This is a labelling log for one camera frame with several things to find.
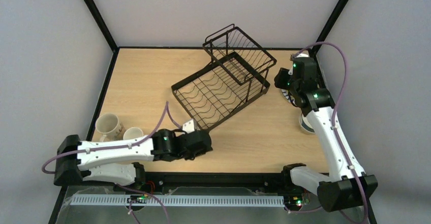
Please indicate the left controller board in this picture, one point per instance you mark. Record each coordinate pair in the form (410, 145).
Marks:
(138, 199)

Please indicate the right controller board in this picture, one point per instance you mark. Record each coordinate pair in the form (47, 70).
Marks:
(297, 200)

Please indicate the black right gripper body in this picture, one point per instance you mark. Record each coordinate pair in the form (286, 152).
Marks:
(281, 80)

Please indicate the white slotted cable duct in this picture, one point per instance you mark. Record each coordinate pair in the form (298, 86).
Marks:
(180, 201)

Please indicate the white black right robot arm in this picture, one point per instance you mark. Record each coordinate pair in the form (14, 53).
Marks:
(347, 185)

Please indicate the white bowl dark rim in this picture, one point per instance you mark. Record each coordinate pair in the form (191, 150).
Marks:
(305, 125)

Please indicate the black aluminium frame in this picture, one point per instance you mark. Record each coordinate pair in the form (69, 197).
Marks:
(246, 180)

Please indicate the yellow handled mug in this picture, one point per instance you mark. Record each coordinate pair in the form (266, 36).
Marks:
(133, 133)

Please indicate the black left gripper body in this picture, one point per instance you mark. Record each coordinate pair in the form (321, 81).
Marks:
(205, 141)

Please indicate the blue striped white plate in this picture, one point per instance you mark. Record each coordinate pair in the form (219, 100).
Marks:
(289, 97)

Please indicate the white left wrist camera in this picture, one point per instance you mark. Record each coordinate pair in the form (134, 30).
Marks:
(190, 126)

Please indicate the cream ceramic mug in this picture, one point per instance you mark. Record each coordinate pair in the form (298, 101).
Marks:
(110, 127)

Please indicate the black wire dish rack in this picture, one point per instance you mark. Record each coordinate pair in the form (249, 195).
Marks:
(235, 77)

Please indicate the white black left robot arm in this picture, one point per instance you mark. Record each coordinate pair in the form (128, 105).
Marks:
(119, 162)

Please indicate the controller board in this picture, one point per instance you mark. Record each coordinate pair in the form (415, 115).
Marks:
(138, 199)
(297, 200)

